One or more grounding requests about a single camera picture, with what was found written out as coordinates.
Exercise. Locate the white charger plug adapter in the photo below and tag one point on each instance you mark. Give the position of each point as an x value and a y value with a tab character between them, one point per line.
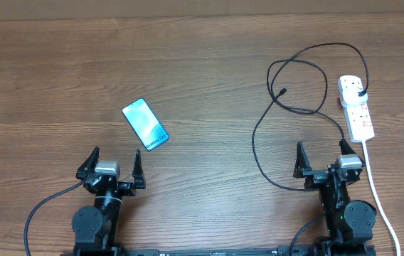
350	97

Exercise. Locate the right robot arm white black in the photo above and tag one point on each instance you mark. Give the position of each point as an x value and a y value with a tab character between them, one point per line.
349	223

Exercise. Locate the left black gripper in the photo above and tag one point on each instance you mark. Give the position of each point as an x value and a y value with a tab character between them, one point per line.
136	173

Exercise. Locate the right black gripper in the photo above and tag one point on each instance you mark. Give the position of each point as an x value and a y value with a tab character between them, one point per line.
316	176

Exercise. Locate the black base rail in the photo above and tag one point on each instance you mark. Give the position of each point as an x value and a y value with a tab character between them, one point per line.
282	250

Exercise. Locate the white power strip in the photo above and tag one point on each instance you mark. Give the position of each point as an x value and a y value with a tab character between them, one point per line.
358	118

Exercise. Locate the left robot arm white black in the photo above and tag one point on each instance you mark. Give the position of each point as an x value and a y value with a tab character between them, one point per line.
95	226

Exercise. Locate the Samsung Galaxy smartphone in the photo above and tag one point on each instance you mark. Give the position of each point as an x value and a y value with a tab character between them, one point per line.
145	124

